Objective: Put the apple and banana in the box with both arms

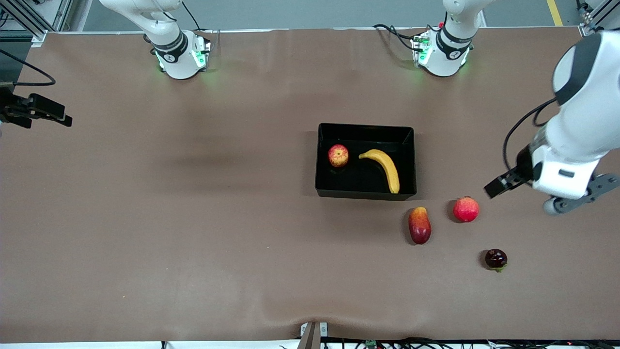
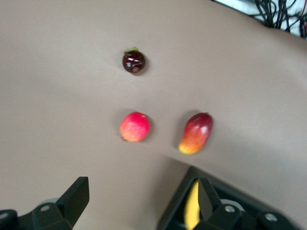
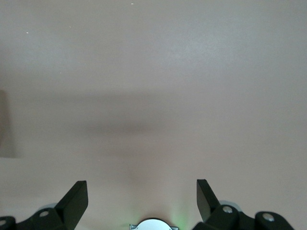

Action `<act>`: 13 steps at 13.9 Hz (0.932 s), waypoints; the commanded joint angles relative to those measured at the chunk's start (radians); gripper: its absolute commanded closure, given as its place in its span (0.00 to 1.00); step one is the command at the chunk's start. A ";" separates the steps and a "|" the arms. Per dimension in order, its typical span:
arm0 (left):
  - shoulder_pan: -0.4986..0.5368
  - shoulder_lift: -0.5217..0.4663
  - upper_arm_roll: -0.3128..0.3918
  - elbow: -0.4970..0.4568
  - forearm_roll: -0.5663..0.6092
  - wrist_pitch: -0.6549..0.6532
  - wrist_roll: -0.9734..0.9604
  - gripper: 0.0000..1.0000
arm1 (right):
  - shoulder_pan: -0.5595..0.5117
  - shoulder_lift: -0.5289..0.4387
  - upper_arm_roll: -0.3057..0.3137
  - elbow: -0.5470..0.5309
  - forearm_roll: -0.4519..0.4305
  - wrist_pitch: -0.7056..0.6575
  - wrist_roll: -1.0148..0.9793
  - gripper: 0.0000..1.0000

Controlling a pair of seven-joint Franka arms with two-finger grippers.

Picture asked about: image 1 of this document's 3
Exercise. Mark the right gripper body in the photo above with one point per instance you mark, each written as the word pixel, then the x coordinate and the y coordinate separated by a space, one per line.
pixel 10 107

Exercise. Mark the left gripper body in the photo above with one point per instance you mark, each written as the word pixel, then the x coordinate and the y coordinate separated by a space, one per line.
pixel 522 169

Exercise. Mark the yellow banana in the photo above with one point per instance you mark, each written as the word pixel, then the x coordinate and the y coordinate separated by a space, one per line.
pixel 387 167

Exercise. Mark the black plastic box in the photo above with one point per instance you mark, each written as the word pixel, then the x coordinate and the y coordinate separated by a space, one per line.
pixel 363 182

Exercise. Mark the red yellow apple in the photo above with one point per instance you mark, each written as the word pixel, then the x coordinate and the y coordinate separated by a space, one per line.
pixel 338 156

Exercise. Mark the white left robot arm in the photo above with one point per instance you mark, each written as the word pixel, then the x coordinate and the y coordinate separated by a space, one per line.
pixel 591 111

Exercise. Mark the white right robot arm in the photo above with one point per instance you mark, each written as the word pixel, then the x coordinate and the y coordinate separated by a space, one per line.
pixel 179 63

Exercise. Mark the round red pomegranate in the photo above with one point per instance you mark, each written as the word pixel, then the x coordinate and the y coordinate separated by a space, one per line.
pixel 466 209

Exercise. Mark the dark purple mangosteen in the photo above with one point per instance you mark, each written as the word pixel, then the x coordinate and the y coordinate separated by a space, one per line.
pixel 496 259

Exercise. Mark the red mango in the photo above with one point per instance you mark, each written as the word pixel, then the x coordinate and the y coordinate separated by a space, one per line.
pixel 419 226

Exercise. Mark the yellow floor tape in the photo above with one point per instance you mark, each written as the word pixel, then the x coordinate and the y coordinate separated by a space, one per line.
pixel 554 12

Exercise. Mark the brown table cover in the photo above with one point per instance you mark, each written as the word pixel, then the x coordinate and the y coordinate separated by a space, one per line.
pixel 193 242

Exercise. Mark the metal table clamp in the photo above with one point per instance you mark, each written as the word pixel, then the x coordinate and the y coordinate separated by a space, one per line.
pixel 310 334

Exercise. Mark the aluminium frame post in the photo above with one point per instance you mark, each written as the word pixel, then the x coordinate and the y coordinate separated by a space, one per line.
pixel 34 19
pixel 598 12

